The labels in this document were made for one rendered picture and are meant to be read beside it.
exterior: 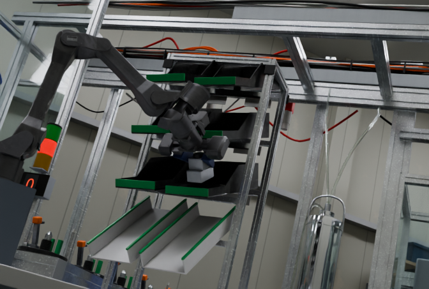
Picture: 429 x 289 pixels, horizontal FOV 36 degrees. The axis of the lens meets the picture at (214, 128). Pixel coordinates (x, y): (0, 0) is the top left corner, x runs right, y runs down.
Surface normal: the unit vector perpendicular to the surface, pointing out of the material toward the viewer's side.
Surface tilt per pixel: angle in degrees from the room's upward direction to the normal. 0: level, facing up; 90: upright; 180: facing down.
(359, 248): 90
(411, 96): 90
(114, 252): 45
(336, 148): 90
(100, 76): 90
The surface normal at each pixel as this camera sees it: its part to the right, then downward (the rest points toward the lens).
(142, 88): -0.11, -0.61
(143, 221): -0.16, -0.94
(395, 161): -0.30, -0.40
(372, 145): 0.43, -0.23
